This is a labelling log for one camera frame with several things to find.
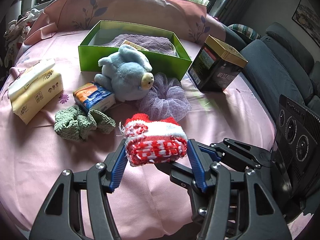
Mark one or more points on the pile of clothes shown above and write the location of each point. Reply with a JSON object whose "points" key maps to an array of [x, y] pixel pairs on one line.
{"points": [[15, 30]]}

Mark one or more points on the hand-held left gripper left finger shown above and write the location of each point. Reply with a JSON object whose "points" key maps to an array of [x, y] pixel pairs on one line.
{"points": [[116, 170]]}

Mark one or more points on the striped cushion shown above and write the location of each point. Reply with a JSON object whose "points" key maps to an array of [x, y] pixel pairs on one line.
{"points": [[243, 31]]}

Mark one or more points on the red white knitted cloth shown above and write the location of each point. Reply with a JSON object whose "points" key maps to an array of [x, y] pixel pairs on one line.
{"points": [[155, 140]]}

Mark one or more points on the orange blue tissue packet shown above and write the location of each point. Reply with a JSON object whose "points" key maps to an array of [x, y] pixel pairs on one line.
{"points": [[92, 96]]}

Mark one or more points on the purple mesh scrunchie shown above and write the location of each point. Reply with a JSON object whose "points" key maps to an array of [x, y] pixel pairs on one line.
{"points": [[167, 100]]}

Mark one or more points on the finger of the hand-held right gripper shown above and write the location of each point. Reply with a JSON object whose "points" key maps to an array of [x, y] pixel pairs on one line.
{"points": [[180, 173], [209, 151]]}

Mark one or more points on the yellow sunflower tissue packet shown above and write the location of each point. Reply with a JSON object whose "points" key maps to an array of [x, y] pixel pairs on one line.
{"points": [[132, 44]]}

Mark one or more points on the green knitted cloth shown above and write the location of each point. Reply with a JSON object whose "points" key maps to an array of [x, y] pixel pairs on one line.
{"points": [[72, 125]]}

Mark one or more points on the quilted plush towel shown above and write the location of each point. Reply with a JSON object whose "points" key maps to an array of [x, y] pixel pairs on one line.
{"points": [[155, 42]]}

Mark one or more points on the grey sofa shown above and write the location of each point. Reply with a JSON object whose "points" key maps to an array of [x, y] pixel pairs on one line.
{"points": [[275, 65]]}

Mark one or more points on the framed wall picture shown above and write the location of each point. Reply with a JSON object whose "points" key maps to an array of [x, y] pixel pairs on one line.
{"points": [[308, 20]]}

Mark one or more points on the green cardboard box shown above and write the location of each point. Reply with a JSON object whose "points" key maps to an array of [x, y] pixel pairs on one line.
{"points": [[92, 57]]}

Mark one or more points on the large yellow tissue pack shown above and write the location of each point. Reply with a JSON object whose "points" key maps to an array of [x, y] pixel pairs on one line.
{"points": [[35, 92]]}

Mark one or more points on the blue plush toy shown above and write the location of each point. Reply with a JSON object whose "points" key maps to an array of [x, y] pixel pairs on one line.
{"points": [[125, 72]]}

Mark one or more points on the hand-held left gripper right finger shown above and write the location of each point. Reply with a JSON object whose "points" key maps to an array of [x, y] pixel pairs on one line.
{"points": [[197, 167]]}

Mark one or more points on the dark tin with gold lid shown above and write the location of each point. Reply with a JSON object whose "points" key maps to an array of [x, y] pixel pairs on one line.
{"points": [[215, 72]]}

